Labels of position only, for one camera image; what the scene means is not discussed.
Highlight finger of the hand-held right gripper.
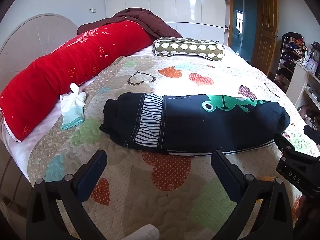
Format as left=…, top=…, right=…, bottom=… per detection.
left=274, top=132, right=303, bottom=157
left=304, top=124, right=320, bottom=145

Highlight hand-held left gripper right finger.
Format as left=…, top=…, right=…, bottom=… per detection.
left=211, top=149, right=294, bottom=240

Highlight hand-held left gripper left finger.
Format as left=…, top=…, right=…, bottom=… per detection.
left=26, top=149, right=108, bottom=240

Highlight dark blue frog print pants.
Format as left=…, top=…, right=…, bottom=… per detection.
left=99, top=92, right=291, bottom=155

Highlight person's right forearm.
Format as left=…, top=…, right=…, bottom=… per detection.
left=297, top=195, right=320, bottom=240

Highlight heart patterned quilt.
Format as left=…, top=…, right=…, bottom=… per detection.
left=27, top=44, right=320, bottom=240

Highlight white glove with teal cuff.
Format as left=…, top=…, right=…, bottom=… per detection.
left=59, top=83, right=87, bottom=130

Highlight purple alarm clock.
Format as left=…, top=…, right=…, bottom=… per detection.
left=306, top=57, right=319, bottom=72

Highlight cluttered white shelf unit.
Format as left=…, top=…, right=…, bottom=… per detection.
left=274, top=32, right=307, bottom=92

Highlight white cloth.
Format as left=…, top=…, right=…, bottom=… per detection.
left=120, top=224, right=160, bottom=240

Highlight long red pillow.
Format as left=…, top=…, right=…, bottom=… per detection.
left=0, top=20, right=153, bottom=142

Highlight wooden door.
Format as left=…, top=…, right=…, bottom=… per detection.
left=251, top=0, right=279, bottom=73

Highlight olive patterned bolster pillow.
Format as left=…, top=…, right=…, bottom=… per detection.
left=152, top=37, right=227, bottom=62

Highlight beige round headboard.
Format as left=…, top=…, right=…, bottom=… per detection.
left=0, top=14, right=79, bottom=90

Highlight dark brown blanket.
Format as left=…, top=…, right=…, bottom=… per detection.
left=77, top=8, right=183, bottom=39

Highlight white glossy wardrobe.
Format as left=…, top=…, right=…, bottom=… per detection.
left=104, top=0, right=230, bottom=47

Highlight wooden door frame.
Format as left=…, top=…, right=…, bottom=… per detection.
left=229, top=0, right=279, bottom=53

